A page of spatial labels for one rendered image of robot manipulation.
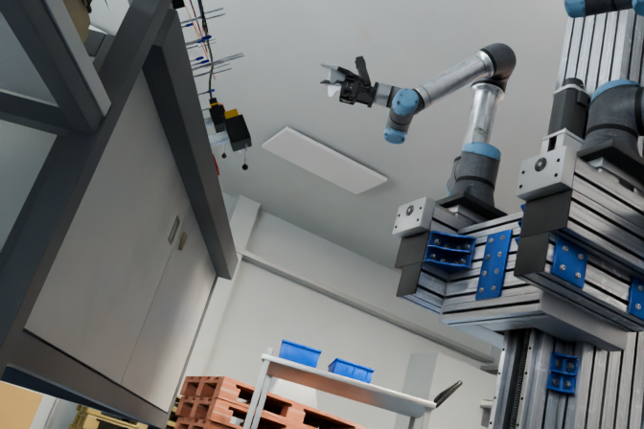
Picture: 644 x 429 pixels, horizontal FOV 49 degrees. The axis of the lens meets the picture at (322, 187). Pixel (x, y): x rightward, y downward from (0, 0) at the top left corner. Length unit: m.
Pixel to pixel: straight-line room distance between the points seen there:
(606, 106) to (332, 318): 8.00
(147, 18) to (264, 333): 8.29
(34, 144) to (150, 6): 0.23
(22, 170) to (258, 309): 8.21
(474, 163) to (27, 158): 1.43
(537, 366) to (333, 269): 7.97
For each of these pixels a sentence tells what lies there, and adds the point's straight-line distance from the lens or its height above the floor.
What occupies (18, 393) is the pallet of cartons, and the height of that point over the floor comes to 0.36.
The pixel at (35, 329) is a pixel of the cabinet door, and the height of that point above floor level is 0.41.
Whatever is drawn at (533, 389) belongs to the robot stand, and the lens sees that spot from 1.76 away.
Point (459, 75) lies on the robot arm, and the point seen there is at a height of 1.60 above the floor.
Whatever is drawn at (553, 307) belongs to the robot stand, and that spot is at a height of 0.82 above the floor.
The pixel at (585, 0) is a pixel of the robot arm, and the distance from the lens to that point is 1.69.
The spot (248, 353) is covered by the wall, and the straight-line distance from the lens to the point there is 9.01.
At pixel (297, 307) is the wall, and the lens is 9.33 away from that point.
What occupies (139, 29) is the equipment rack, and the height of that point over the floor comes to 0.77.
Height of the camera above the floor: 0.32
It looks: 23 degrees up
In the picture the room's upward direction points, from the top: 17 degrees clockwise
